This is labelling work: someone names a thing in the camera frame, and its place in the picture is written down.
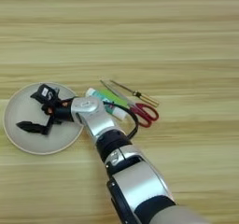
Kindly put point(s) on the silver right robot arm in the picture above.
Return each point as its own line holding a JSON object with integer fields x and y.
{"x": 137, "y": 178}

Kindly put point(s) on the small black box white label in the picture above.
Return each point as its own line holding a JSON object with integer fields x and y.
{"x": 47, "y": 92}

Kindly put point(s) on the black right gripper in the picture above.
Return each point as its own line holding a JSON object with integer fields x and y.
{"x": 62, "y": 112}

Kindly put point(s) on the round beige plate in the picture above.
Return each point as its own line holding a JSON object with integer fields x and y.
{"x": 28, "y": 137}

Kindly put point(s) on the green white glue stick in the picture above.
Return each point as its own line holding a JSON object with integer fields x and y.
{"x": 92, "y": 93}

